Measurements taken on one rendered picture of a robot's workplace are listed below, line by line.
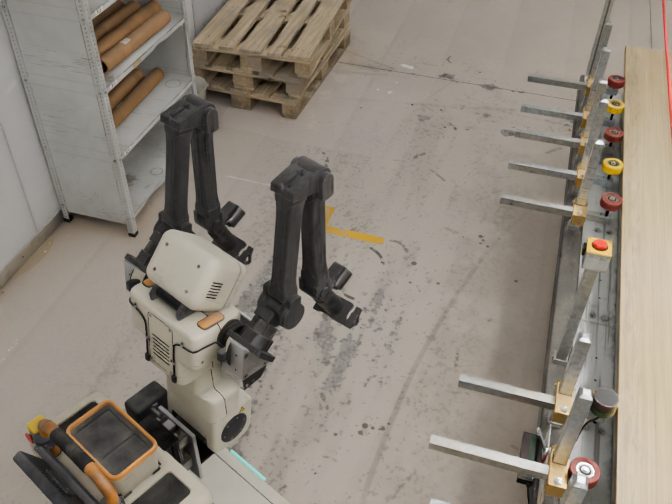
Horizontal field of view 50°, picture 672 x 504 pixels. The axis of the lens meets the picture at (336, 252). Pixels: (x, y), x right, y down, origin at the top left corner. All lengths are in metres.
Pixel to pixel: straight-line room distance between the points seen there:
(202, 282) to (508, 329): 2.09
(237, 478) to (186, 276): 1.07
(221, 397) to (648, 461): 1.19
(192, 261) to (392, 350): 1.76
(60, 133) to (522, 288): 2.46
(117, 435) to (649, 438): 1.47
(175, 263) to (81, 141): 2.05
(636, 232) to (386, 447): 1.30
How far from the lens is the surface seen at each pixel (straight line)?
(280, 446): 3.12
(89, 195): 4.08
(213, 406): 2.15
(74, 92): 3.71
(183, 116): 1.95
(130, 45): 3.87
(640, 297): 2.63
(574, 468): 2.11
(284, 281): 1.81
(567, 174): 3.24
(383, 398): 3.27
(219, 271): 1.83
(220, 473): 2.74
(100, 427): 2.15
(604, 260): 2.25
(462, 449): 2.12
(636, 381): 2.36
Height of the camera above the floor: 2.61
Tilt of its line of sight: 42 degrees down
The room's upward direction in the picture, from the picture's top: 1 degrees clockwise
